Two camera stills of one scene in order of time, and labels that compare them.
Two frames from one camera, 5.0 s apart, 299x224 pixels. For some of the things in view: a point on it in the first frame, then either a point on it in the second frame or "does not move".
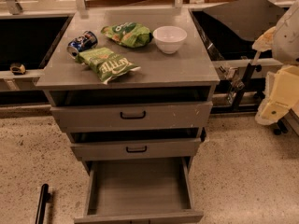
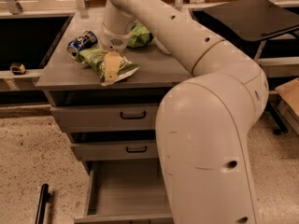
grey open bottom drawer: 152,190 does not move
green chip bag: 130,35 does not move
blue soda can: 84,42 does not move
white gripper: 287,38 to 114,41
